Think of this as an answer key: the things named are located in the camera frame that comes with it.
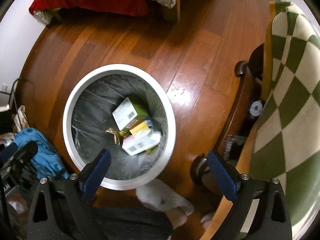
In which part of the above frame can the wooden bed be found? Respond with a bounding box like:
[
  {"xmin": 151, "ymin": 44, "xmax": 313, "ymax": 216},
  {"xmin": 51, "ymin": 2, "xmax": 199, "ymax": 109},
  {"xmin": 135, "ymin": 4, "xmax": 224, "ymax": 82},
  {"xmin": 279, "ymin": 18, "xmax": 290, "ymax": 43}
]
[{"xmin": 160, "ymin": 0, "xmax": 181, "ymax": 22}]

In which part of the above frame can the white rimmed trash bin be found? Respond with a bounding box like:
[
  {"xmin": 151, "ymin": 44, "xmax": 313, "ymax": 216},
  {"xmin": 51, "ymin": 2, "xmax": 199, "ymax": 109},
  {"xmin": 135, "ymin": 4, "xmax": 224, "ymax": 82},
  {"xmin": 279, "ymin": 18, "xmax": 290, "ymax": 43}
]
[{"xmin": 62, "ymin": 64, "xmax": 177, "ymax": 190}]

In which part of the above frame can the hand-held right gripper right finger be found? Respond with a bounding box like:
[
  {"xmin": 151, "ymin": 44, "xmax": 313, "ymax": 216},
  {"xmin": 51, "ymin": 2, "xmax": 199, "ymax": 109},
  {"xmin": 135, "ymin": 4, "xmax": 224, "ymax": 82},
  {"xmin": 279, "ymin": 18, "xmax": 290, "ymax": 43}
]
[{"xmin": 207, "ymin": 150, "xmax": 293, "ymax": 240}]

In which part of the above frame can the dark curved wooden frame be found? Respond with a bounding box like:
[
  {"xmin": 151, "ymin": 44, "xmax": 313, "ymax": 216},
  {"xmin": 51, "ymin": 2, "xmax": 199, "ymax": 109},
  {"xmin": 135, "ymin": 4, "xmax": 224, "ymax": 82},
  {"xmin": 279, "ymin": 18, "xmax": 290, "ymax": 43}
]
[{"xmin": 190, "ymin": 60, "xmax": 252, "ymax": 187}]

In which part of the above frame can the black cable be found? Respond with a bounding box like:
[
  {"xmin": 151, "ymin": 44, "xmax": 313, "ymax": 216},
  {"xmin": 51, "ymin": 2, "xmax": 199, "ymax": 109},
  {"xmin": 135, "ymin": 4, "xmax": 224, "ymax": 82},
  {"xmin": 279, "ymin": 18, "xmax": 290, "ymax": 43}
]
[{"xmin": 9, "ymin": 77, "xmax": 32, "ymax": 107}]

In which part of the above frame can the blue cloth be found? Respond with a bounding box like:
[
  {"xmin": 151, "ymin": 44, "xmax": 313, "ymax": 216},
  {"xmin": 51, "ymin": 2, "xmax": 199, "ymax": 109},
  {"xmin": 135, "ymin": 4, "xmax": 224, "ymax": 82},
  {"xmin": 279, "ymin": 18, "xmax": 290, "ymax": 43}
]
[{"xmin": 14, "ymin": 127, "xmax": 68, "ymax": 180}]

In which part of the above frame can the brown gold wrapper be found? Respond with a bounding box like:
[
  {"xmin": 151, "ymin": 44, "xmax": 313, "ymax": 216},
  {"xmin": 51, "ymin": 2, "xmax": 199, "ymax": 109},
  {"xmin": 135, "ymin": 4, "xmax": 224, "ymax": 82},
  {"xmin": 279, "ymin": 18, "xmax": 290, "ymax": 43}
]
[{"xmin": 105, "ymin": 127, "xmax": 125, "ymax": 144}]

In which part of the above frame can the green cardboard box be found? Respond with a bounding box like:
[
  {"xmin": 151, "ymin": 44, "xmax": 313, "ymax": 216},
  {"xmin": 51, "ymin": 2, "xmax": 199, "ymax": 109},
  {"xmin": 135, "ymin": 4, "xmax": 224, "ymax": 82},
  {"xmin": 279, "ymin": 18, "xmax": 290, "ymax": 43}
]
[{"xmin": 112, "ymin": 97, "xmax": 150, "ymax": 132}]

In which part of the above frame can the small round blue white object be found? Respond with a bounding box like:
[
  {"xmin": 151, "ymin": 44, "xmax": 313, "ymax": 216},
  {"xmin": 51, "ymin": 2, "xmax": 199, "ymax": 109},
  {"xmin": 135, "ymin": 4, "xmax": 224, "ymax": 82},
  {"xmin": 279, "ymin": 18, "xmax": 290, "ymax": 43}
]
[{"xmin": 250, "ymin": 100, "xmax": 265, "ymax": 117}]

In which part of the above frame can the person's left leg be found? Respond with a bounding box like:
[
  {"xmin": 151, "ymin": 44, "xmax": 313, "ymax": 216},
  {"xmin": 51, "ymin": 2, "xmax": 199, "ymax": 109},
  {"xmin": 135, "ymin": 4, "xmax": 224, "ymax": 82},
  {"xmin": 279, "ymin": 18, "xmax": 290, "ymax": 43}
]
[{"xmin": 87, "ymin": 206, "xmax": 188, "ymax": 240}]

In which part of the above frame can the white fluffy slipper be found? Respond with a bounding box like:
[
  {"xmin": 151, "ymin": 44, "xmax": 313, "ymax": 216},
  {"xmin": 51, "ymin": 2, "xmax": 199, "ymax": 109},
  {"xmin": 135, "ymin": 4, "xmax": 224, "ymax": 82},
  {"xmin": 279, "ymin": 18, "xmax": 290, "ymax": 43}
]
[
  {"xmin": 136, "ymin": 179, "xmax": 195, "ymax": 216},
  {"xmin": 200, "ymin": 211, "xmax": 216, "ymax": 231}
]

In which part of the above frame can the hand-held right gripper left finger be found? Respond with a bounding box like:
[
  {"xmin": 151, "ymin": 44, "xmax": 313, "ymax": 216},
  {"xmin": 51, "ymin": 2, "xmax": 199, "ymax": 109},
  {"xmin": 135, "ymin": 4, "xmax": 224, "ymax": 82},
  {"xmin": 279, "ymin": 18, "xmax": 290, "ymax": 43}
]
[{"xmin": 26, "ymin": 149, "xmax": 112, "ymax": 240}]

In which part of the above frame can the yellow packet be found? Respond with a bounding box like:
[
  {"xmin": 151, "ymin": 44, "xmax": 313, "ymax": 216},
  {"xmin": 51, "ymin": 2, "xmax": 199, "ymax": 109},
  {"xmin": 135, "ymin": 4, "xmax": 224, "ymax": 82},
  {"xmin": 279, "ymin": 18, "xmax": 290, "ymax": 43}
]
[{"xmin": 129, "ymin": 120, "xmax": 152, "ymax": 136}]

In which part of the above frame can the floral patterned bag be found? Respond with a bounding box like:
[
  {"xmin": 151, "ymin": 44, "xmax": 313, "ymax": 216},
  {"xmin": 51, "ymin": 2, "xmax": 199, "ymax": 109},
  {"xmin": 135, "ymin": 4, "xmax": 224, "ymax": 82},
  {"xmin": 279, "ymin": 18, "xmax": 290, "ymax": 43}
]
[{"xmin": 14, "ymin": 105, "xmax": 28, "ymax": 131}]

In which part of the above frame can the green white checkered table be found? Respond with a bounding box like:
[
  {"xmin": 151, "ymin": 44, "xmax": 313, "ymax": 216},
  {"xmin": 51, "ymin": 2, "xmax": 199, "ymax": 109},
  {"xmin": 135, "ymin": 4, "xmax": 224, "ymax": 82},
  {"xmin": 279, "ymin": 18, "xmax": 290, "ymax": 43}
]
[{"xmin": 200, "ymin": 1, "xmax": 320, "ymax": 240}]

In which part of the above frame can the white pink box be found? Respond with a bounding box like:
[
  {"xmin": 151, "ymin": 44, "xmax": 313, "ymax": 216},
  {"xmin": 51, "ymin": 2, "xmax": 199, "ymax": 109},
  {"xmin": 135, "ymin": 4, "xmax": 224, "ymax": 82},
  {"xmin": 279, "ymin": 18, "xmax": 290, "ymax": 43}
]
[{"xmin": 122, "ymin": 130, "xmax": 162, "ymax": 156}]

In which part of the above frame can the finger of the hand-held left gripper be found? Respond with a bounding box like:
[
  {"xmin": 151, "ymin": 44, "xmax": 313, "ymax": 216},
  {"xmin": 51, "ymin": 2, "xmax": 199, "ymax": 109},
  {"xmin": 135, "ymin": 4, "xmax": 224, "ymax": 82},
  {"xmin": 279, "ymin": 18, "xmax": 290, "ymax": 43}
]
[
  {"xmin": 0, "ymin": 143, "xmax": 19, "ymax": 163},
  {"xmin": 1, "ymin": 140, "xmax": 39, "ymax": 173}
]

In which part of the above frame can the clear plastic container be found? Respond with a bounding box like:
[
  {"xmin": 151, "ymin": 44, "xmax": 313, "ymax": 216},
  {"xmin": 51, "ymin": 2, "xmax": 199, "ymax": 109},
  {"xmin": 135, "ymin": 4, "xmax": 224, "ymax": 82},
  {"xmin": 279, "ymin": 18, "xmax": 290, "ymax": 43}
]
[{"xmin": 226, "ymin": 134, "xmax": 247, "ymax": 161}]

